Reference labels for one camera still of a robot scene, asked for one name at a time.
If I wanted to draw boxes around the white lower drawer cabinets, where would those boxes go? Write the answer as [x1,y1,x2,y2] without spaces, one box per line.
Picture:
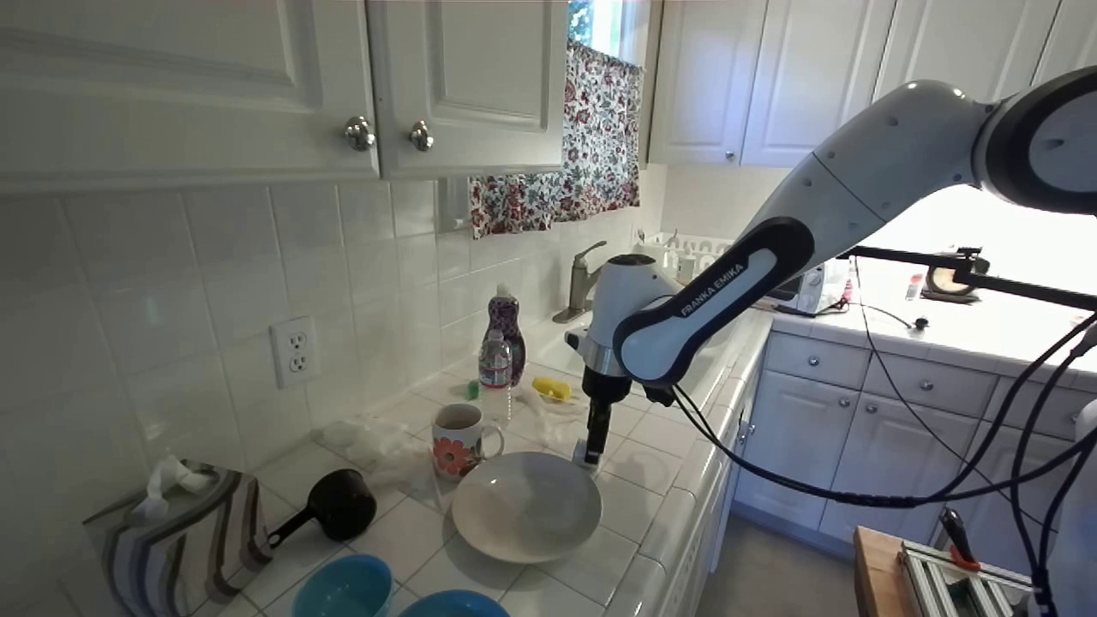
[729,323,1097,562]

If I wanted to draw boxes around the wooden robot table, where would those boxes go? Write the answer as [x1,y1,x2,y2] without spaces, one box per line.
[849,523,1038,617]

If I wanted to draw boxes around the black camera boom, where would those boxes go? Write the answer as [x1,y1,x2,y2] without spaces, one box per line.
[842,240,1097,314]

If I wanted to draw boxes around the white corner upper cabinets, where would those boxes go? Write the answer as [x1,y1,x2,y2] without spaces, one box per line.
[646,0,1097,169]

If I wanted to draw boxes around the teal bowl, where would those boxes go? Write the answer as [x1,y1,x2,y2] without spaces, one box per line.
[288,553,399,617]
[399,587,511,617]

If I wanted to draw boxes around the silver faucet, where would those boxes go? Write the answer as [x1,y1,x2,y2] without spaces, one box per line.
[552,237,610,325]

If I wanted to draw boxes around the purple dish soap bottle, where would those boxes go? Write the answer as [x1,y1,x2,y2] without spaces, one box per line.
[477,285,533,390]

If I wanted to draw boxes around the white round plate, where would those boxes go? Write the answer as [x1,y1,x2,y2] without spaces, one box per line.
[448,449,602,567]

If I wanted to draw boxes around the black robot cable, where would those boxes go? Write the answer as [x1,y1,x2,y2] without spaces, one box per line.
[668,249,1097,617]

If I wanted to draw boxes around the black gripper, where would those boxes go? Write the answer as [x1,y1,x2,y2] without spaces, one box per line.
[578,366,634,468]

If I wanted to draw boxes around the white wall outlet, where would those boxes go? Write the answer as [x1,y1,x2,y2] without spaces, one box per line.
[268,314,324,390]

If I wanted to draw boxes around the white upper cabinet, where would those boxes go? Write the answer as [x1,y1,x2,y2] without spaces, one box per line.
[0,0,574,191]

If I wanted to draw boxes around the clear plastic dish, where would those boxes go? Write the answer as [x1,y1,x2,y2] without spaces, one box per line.
[518,371,593,420]

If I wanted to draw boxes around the yellow sponge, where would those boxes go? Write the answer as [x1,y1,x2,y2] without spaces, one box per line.
[527,373,578,409]

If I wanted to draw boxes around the clear plastic water bottle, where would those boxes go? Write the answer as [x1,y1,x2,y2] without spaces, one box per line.
[477,330,518,427]

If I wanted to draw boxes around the black measuring cup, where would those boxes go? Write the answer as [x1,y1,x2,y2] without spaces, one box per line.
[264,465,380,553]

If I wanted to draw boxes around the white countertop appliance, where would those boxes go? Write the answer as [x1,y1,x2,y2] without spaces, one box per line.
[776,255,856,320]

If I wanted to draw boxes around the floral curtain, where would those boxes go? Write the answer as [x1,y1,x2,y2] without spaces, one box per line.
[462,42,646,240]

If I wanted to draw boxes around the striped kitchen towel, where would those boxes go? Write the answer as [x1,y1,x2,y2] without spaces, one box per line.
[78,455,273,617]

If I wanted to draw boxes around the white floral mug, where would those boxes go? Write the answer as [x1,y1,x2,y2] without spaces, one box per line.
[429,402,508,484]

